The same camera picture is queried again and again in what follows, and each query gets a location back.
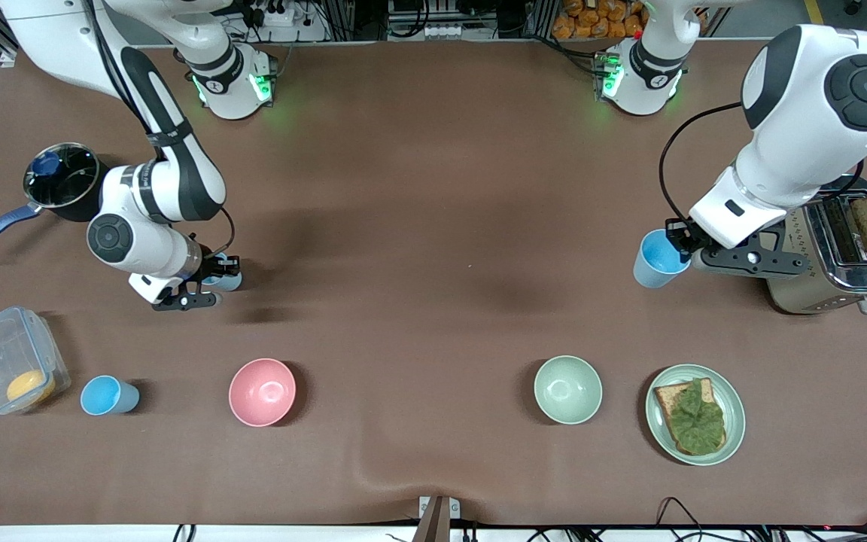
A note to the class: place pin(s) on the pale green plate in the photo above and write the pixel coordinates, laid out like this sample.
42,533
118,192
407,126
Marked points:
734,406

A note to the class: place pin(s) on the pale green bowl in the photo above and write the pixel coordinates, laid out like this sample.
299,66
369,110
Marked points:
567,390

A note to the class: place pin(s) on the small blue round object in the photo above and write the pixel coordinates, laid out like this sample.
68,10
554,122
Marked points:
47,163

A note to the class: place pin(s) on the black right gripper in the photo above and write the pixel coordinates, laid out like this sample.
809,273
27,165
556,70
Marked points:
217,267

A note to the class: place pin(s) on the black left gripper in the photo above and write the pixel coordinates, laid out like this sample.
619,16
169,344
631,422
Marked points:
682,236

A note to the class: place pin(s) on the pile of orange bread rolls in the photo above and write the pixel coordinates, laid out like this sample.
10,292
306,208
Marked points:
599,19

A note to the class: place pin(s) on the silver toaster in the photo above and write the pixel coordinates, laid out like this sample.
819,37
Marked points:
817,290

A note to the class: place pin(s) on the yellow round food piece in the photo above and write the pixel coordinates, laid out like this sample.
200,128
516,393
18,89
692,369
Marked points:
30,386

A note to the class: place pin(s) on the grey metal camera bracket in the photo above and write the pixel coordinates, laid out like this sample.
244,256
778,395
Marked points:
437,516

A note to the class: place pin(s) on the light blue plastic cup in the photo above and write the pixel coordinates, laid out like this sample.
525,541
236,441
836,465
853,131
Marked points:
226,283
655,263
104,395

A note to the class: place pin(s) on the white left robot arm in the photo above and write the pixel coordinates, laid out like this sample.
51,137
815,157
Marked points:
802,135

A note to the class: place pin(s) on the brown bread slice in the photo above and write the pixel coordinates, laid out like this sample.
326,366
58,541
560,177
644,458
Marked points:
665,395

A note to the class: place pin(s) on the green lettuce leaf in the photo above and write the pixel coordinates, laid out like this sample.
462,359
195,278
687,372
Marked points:
697,418

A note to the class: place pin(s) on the pink bowl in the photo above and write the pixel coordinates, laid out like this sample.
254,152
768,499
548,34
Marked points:
261,392

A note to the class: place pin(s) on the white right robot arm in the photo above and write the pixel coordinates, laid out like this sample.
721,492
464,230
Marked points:
177,181

